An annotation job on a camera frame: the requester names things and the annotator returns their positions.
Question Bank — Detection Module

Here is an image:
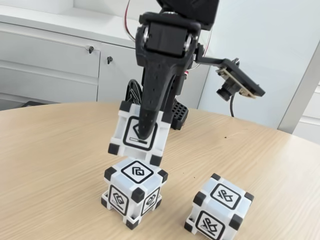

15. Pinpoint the white drawer unit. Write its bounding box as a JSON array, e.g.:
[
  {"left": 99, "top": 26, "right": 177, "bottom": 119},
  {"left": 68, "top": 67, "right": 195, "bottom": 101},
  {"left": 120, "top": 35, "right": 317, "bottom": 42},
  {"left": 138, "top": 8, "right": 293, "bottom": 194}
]
[{"left": 291, "top": 83, "right": 320, "bottom": 140}]

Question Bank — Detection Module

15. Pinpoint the white cube with pentagon symbol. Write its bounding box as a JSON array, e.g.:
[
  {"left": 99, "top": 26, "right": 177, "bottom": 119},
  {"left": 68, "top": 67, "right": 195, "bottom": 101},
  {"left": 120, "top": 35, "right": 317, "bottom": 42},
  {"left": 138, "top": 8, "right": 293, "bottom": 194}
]
[{"left": 101, "top": 156, "right": 169, "bottom": 230}]

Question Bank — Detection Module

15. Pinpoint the white cube with zigzag symbol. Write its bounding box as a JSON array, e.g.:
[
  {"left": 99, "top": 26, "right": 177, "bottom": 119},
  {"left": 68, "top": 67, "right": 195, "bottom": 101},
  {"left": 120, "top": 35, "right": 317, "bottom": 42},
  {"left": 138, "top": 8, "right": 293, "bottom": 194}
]
[{"left": 107, "top": 99, "right": 173, "bottom": 167}]

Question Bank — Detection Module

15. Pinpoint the white cube with ampersand symbol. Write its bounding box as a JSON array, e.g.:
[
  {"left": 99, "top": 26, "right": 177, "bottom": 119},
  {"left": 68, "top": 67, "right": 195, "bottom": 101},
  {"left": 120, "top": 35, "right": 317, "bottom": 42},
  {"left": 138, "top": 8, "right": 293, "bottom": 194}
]
[{"left": 184, "top": 173, "right": 255, "bottom": 240}]

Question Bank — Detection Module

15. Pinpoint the white cabinet with locks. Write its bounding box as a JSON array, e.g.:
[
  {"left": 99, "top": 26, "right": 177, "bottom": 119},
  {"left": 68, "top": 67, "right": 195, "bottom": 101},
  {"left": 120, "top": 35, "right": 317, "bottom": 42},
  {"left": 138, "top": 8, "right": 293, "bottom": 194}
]
[{"left": 0, "top": 4, "right": 213, "bottom": 111}]

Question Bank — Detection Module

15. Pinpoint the white slanted post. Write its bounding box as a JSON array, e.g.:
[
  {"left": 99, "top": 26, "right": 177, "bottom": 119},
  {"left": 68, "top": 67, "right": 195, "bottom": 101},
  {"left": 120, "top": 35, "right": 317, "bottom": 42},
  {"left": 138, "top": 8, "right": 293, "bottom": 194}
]
[{"left": 276, "top": 32, "right": 320, "bottom": 135}]

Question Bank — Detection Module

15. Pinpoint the gripper camera board with mount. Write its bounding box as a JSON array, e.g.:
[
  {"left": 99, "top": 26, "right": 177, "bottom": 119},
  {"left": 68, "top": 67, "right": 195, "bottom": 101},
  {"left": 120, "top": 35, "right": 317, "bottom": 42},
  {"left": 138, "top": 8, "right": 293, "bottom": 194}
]
[{"left": 196, "top": 43, "right": 266, "bottom": 102}]

